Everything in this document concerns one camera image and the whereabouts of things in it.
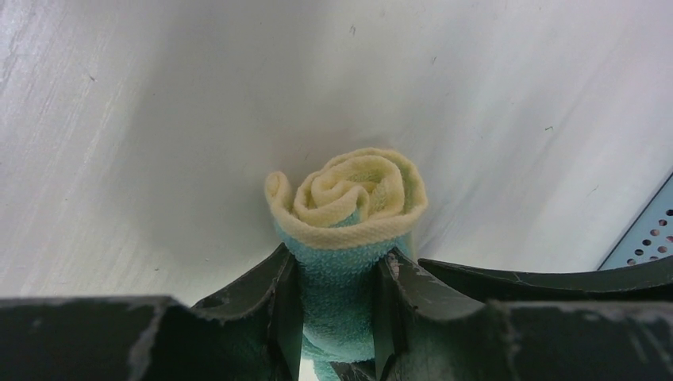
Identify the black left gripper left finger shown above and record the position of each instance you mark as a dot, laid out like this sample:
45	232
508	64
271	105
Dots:
248	330

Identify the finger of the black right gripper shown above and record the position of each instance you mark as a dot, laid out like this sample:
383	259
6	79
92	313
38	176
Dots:
640	283
357	371

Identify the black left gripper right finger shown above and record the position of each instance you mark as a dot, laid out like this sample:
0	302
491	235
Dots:
425	330

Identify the yellow green teal towel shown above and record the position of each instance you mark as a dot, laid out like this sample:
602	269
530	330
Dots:
338	224

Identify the blue perforated basket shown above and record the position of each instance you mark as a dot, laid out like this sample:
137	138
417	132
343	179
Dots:
649	238

